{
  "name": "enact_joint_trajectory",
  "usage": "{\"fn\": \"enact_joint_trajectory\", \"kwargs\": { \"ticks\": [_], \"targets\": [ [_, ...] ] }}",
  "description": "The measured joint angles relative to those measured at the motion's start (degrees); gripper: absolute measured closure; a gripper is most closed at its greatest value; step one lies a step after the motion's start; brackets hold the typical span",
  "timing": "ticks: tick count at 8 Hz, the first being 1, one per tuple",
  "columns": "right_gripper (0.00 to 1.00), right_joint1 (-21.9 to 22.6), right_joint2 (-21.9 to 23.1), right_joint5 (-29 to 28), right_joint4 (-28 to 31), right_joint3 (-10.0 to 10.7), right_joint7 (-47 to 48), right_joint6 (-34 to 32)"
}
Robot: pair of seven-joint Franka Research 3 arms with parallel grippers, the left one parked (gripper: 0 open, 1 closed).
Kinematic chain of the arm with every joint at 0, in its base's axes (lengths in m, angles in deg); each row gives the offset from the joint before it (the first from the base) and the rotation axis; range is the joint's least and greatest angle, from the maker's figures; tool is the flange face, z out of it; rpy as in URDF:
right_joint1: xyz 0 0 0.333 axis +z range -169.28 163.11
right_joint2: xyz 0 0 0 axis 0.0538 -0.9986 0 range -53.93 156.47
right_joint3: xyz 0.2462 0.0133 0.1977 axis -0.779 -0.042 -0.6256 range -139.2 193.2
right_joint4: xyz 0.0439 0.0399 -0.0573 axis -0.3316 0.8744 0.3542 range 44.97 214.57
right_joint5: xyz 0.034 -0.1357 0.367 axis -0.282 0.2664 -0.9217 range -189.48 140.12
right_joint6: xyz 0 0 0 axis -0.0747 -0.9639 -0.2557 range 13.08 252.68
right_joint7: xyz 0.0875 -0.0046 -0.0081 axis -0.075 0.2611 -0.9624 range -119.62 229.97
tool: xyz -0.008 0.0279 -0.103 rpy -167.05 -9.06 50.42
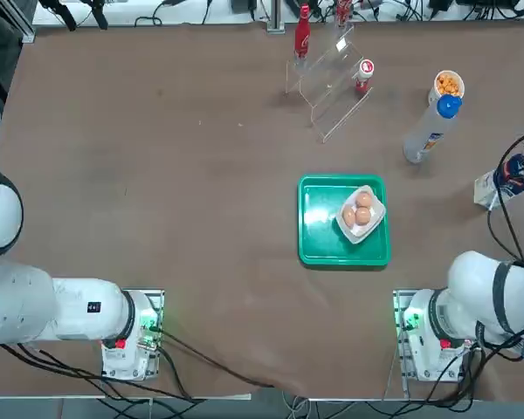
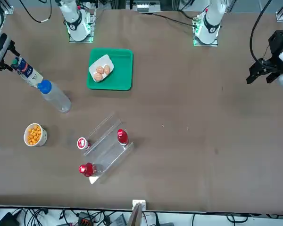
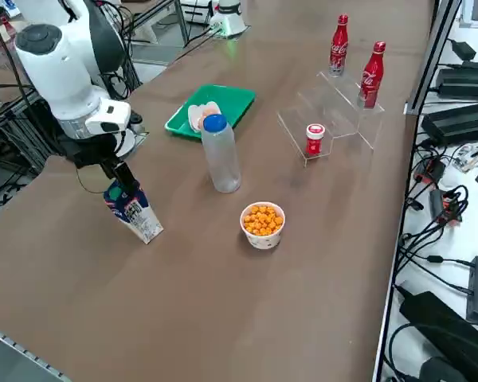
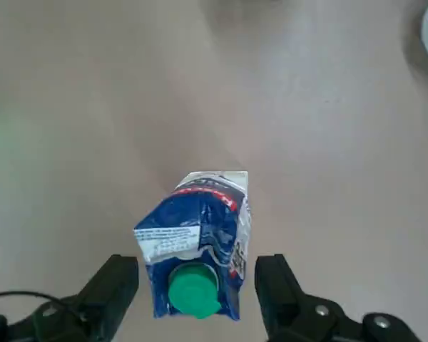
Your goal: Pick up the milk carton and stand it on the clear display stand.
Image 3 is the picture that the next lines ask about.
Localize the green plastic tray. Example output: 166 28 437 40
163 83 257 141

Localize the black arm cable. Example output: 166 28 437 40
75 163 107 195

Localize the small black power adapter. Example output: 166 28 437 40
449 39 477 60

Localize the large black power adapter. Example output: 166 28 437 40
399 291 478 382

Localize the small red jar white lid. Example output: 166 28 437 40
305 123 327 157

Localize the aluminium frame post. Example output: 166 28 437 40
404 0 463 116

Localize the white cup of orange popcorn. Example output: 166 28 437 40
239 201 287 251

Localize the red cola bottle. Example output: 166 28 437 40
357 41 386 109
328 14 351 78

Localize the clear bottle blue cap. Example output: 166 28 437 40
201 113 242 194

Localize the clear acrylic display stand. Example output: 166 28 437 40
277 69 386 168

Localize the blue white milk carton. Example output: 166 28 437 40
103 178 164 245

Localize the red black connector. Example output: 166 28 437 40
429 189 469 228

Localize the white egg container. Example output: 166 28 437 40
186 101 222 132

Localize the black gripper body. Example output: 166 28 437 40
58 132 123 180

